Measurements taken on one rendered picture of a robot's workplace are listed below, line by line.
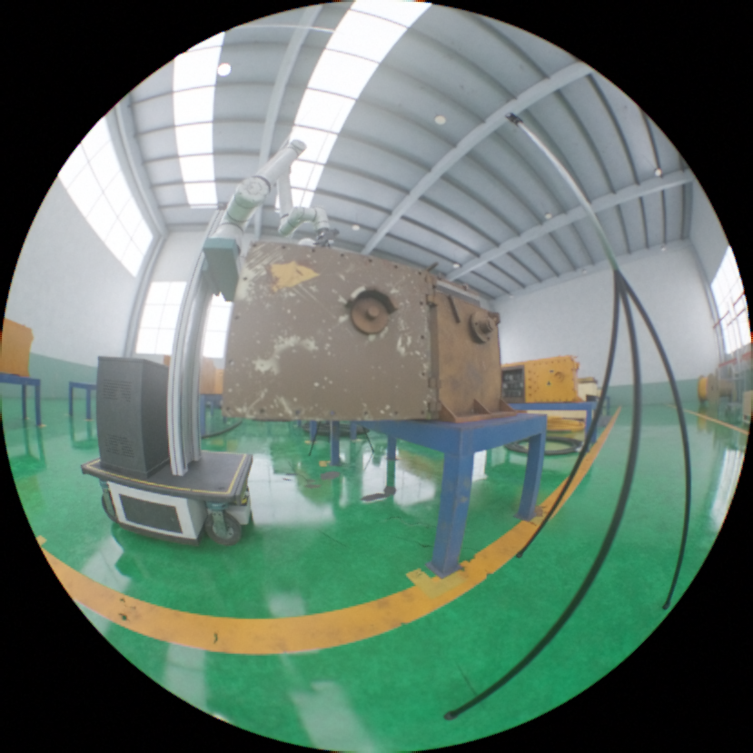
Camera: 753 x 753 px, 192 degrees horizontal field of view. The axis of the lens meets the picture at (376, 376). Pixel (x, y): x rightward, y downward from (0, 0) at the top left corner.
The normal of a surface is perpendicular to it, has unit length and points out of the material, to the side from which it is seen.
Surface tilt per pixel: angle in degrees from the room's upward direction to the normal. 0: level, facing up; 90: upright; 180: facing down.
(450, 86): 180
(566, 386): 90
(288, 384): 90
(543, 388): 90
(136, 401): 90
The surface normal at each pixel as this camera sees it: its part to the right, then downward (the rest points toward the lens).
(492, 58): -0.02, 1.00
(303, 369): 0.36, -0.07
